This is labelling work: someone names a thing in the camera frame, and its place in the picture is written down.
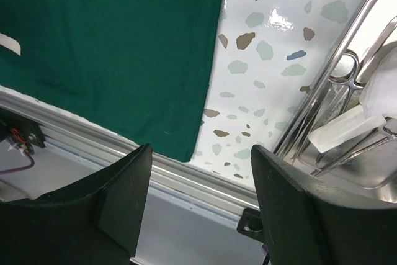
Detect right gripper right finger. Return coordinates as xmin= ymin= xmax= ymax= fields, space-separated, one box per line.
xmin=251 ymin=145 xmax=396 ymax=264

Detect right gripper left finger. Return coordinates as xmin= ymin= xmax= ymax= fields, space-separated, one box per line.
xmin=1 ymin=144 xmax=153 ymax=264

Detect steel forceps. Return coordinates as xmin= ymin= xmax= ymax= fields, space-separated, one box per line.
xmin=311 ymin=117 xmax=396 ymax=177

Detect white packet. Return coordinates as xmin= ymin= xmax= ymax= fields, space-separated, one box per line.
xmin=0 ymin=33 xmax=21 ymax=56
xmin=308 ymin=104 xmax=386 ymax=153

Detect steel surgical scissors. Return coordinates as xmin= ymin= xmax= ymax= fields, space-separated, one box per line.
xmin=275 ymin=50 xmax=367 ymax=166

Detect green surgical cloth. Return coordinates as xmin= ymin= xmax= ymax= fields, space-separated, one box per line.
xmin=1 ymin=0 xmax=223 ymax=162

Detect stainless steel tray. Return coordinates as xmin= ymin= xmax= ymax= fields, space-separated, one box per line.
xmin=274 ymin=0 xmax=396 ymax=203

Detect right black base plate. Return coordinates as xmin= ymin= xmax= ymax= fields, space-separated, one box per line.
xmin=236 ymin=208 xmax=264 ymax=243

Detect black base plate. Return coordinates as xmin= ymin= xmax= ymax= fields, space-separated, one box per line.
xmin=1 ymin=108 xmax=45 ymax=154
xmin=236 ymin=208 xmax=264 ymax=243

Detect aluminium frame rails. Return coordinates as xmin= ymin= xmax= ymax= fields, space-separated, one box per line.
xmin=0 ymin=84 xmax=274 ymax=265

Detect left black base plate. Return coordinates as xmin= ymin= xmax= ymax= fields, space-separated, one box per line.
xmin=1 ymin=108 xmax=45 ymax=154

